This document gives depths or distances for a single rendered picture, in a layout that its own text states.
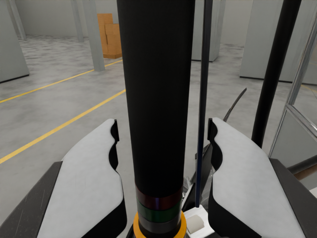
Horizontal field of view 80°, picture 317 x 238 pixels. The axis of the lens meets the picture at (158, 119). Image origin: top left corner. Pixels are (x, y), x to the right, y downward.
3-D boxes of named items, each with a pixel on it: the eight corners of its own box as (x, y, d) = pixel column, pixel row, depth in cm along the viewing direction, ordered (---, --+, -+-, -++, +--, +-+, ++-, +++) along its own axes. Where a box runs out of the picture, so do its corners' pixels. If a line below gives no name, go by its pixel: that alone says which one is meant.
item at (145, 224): (168, 189, 17) (168, 179, 16) (189, 221, 14) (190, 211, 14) (132, 203, 16) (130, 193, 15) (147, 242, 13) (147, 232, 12)
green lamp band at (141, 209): (168, 178, 16) (169, 167, 16) (190, 210, 14) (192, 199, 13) (130, 192, 15) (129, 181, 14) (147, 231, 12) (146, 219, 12)
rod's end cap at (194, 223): (194, 221, 20) (196, 209, 19) (206, 239, 19) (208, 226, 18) (178, 229, 19) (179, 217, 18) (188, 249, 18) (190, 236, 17)
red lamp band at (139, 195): (169, 166, 16) (169, 155, 15) (192, 198, 13) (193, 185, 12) (129, 181, 14) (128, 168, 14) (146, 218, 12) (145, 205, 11)
